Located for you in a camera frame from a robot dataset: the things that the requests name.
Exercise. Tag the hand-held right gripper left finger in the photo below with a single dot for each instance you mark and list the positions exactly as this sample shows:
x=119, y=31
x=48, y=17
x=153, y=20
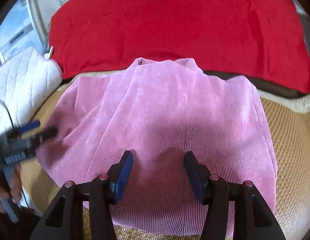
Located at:
x=123, y=175

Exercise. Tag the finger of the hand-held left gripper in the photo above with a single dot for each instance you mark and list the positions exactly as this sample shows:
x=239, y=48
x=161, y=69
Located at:
x=29, y=126
x=47, y=132

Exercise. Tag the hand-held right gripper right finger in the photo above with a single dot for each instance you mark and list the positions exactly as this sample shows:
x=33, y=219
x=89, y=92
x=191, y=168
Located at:
x=195, y=177

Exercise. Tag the person's left hand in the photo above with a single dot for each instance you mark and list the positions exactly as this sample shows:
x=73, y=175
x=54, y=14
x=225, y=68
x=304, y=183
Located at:
x=16, y=185

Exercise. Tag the white quilted pad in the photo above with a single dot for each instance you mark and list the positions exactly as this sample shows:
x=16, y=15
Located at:
x=27, y=85

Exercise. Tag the small patterned cloth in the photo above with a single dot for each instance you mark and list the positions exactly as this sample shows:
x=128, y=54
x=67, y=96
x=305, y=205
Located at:
x=49, y=52

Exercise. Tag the silver floral refrigerator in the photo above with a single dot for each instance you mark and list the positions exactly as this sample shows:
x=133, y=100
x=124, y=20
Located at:
x=17, y=30

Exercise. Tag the woven bamboo mat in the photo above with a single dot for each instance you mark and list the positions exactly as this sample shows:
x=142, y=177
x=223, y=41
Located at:
x=290, y=135

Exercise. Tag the beige dotted curtain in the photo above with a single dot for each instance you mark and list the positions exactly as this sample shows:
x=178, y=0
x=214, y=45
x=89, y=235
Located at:
x=49, y=2

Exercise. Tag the red blanket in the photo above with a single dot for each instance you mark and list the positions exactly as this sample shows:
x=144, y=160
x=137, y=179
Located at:
x=170, y=25

